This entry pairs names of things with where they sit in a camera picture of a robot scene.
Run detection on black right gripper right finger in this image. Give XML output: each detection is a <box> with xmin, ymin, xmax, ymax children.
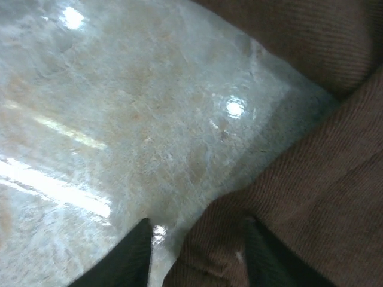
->
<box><xmin>244</xmin><ymin>217</ymin><xmax>333</xmax><ymax>287</ymax></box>

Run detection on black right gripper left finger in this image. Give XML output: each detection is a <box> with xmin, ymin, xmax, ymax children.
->
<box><xmin>68</xmin><ymin>217</ymin><xmax>153</xmax><ymax>287</ymax></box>

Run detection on brown corduroy long pants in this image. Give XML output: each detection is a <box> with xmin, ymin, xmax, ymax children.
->
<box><xmin>161</xmin><ymin>0</ymin><xmax>383</xmax><ymax>287</ymax></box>

